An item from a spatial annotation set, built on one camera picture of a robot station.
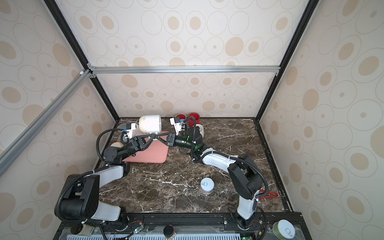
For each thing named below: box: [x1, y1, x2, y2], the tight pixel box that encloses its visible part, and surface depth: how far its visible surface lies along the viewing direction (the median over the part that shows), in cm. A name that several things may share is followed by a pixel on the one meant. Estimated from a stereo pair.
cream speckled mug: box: [138, 114, 162, 134], surface depth 70 cm
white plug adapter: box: [70, 223, 95, 237], surface depth 69 cm
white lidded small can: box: [200, 177, 215, 195], surface depth 83 cm
